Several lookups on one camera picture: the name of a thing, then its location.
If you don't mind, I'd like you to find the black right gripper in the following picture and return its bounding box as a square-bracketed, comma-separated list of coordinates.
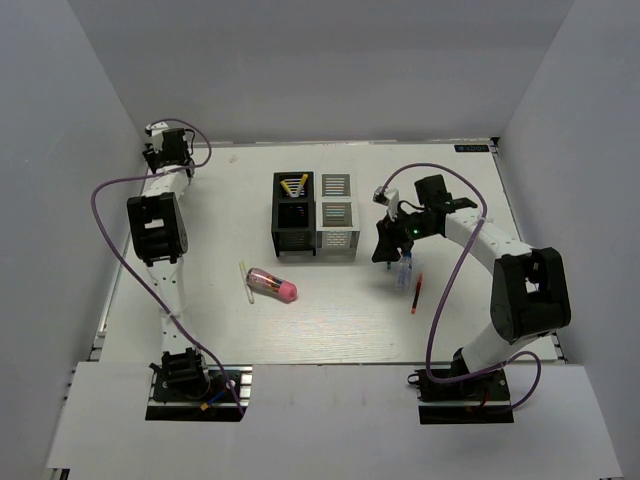
[373, 207, 438, 263]

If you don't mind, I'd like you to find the pale green capped white marker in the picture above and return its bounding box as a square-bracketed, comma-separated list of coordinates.
[239, 260, 255, 305]

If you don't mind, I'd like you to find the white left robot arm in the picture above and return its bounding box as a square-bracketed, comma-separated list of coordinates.
[127, 122, 212, 399]

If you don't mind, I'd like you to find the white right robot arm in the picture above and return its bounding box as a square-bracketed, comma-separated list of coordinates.
[372, 175, 571, 399]

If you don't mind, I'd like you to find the clear spray bottle blue cap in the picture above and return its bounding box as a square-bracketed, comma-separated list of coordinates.
[396, 252, 413, 292]

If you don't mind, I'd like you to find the red orange pen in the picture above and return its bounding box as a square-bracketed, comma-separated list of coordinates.
[410, 272, 424, 315]

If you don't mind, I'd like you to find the white slotted organizer box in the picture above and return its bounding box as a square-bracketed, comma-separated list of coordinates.
[315, 173, 360, 257]

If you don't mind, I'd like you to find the black slotted organizer box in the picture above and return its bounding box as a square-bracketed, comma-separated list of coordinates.
[271, 171, 317, 258]

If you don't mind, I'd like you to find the yellow capped marker in organizer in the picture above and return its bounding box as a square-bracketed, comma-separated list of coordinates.
[280, 180, 299, 198]

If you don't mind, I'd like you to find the pink marker set bottle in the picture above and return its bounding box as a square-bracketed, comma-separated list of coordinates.
[248, 267, 298, 303]

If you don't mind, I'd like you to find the right XDOF logo sticker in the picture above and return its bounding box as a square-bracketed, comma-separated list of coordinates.
[454, 144, 491, 153]

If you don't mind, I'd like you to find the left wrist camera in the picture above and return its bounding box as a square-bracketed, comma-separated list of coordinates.
[144, 121, 169, 138]

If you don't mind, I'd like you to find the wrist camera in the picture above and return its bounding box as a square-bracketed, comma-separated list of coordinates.
[144, 121, 169, 138]
[373, 186, 400, 221]

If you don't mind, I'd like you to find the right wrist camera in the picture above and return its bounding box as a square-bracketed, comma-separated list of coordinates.
[373, 186, 400, 221]

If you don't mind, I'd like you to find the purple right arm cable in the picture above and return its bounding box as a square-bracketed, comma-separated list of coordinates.
[383, 163, 542, 412]

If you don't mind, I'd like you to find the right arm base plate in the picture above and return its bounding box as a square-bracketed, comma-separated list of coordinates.
[407, 369, 514, 425]

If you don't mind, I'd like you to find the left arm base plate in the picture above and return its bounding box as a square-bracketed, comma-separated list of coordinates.
[145, 366, 253, 423]

